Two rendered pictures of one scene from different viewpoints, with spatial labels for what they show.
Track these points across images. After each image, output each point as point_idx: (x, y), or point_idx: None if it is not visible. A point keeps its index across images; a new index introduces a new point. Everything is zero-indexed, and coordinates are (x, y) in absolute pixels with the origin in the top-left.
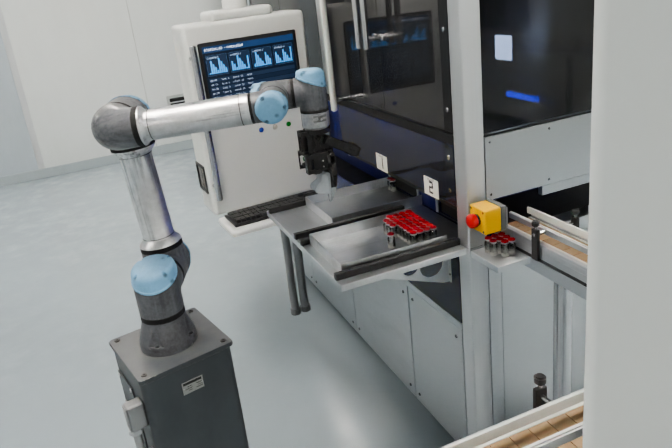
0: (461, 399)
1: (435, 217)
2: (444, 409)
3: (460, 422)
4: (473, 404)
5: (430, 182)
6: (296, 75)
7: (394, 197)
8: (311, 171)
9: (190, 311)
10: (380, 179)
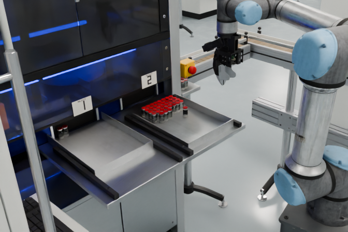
0: (172, 196)
1: (130, 110)
2: (157, 225)
3: (171, 212)
4: (182, 186)
5: (148, 76)
6: None
7: (84, 132)
8: (241, 59)
9: (287, 216)
10: (51, 137)
